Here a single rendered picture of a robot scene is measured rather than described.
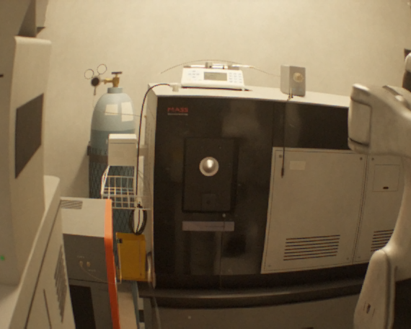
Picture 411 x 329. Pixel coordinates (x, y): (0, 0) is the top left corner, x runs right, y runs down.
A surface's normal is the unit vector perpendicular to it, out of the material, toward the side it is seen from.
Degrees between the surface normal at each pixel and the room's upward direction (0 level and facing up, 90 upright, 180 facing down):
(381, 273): 83
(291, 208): 90
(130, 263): 93
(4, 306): 0
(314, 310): 90
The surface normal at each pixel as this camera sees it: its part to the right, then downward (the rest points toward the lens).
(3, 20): 0.14, -0.64
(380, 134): -0.78, 0.21
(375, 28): 0.15, 0.18
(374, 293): -0.91, 0.00
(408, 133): -0.81, -0.11
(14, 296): 0.05, -0.98
